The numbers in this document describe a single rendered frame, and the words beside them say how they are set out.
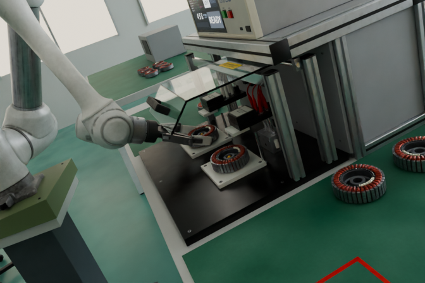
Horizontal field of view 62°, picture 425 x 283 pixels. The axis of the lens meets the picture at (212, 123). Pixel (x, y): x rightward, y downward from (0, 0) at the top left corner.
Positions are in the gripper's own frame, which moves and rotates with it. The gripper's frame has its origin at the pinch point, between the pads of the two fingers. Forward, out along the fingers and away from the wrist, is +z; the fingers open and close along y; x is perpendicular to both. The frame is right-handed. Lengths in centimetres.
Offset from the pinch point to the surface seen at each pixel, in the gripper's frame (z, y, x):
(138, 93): 0, 133, 7
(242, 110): 1.4, -24.5, -14.3
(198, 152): -3.0, -7.2, 4.1
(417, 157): 28, -60, -14
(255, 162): 5.9, -29.8, -1.0
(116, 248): -9, 86, 98
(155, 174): -16.0, -5.5, 12.8
